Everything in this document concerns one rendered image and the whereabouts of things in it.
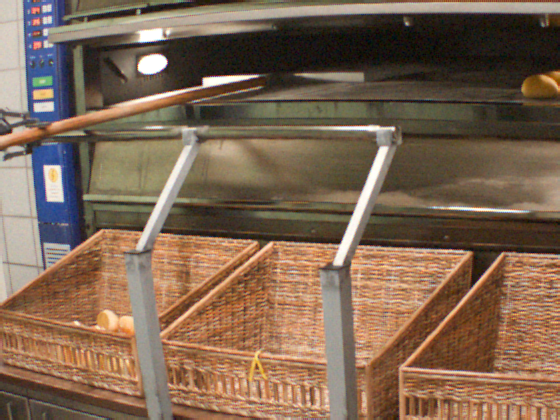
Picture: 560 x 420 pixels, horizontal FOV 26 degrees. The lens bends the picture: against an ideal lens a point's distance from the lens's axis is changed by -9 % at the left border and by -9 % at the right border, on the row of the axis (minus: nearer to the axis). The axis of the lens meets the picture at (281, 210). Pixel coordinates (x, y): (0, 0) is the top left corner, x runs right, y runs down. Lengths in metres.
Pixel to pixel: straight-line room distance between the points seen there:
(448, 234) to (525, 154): 0.28
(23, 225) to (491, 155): 1.57
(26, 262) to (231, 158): 0.90
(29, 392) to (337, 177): 0.94
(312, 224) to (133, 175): 0.56
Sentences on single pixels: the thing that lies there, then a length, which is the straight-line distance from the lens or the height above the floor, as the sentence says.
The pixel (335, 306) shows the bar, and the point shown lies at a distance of 2.31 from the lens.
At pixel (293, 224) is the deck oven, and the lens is 3.08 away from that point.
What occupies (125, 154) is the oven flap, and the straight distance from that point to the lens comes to 3.41.
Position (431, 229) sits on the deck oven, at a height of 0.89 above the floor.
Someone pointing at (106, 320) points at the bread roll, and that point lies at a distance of 3.34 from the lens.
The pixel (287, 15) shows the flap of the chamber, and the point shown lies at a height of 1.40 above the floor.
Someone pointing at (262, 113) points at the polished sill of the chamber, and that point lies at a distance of 3.08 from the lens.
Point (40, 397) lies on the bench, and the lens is 3.06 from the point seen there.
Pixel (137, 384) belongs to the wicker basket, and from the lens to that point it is 2.83.
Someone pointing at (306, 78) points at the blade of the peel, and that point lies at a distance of 3.56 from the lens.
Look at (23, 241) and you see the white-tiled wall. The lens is 3.78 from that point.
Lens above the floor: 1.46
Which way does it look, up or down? 10 degrees down
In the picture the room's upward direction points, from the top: 5 degrees counter-clockwise
